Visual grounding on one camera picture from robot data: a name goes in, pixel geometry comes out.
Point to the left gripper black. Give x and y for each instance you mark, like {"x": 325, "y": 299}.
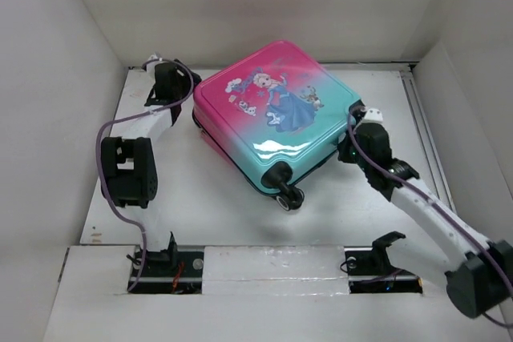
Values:
{"x": 183, "y": 75}

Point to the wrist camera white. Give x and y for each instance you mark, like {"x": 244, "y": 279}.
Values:
{"x": 150, "y": 64}
{"x": 370, "y": 115}

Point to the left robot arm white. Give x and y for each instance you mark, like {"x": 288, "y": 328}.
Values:
{"x": 126, "y": 162}

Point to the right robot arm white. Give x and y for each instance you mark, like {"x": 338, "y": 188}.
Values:
{"x": 475, "y": 272}

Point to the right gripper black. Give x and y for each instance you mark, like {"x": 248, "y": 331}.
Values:
{"x": 343, "y": 146}

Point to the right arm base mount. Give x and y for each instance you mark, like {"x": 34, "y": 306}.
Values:
{"x": 369, "y": 270}

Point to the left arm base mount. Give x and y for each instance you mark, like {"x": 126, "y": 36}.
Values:
{"x": 183, "y": 277}

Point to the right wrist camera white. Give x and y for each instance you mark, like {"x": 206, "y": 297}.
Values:
{"x": 370, "y": 115}

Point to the pink teal kids suitcase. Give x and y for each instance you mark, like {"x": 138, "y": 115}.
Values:
{"x": 276, "y": 115}

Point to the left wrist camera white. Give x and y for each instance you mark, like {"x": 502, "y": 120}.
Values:
{"x": 150, "y": 64}

